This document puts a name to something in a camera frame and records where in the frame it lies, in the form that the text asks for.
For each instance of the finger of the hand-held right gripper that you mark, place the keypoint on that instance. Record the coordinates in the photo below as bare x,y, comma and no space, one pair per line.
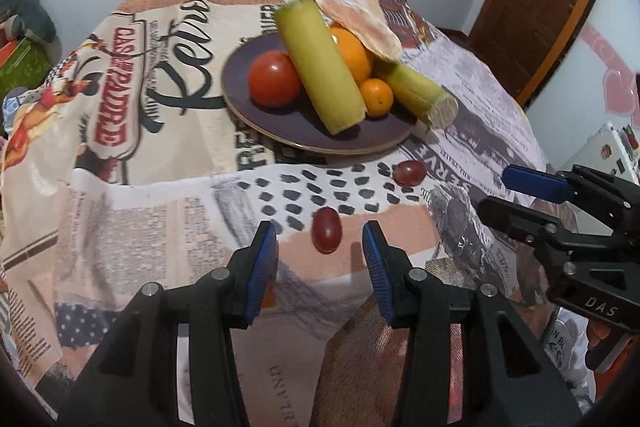
515,219
537,183

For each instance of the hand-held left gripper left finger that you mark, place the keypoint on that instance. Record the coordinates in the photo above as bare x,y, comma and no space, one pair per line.
262,267

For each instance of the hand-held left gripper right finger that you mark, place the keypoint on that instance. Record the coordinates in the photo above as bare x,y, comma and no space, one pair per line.
380,272

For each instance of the dark red grape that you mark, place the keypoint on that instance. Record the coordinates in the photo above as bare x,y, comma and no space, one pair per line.
410,172
326,229

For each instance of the dark purple plate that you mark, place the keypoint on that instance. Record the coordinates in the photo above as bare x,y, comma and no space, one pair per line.
280,124

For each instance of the yellow-green sugarcane piece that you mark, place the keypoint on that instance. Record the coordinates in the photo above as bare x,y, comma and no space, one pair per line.
415,92

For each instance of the small orange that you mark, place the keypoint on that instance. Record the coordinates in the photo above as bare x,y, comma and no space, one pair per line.
377,97

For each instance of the red tomato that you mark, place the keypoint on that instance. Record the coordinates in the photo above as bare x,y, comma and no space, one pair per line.
274,79

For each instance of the yellow corn piece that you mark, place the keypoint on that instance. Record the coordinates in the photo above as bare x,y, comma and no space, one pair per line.
320,62

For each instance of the large orange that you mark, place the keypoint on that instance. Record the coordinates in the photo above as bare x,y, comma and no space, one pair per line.
357,57

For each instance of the peeled citrus piece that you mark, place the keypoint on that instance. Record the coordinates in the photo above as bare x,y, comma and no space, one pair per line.
367,24

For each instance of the white sticker-covered case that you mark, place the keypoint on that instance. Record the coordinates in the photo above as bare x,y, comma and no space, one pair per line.
607,147

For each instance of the newspaper-print cloth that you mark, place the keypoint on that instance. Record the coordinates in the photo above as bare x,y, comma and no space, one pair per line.
165,207

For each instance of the white heart-print wardrobe door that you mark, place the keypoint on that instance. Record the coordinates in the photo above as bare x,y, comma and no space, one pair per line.
590,77

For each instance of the green patterned box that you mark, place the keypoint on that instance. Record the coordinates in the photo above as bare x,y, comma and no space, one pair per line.
22,67

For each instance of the grey plush toy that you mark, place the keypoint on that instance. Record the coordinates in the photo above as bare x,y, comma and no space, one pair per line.
25,9

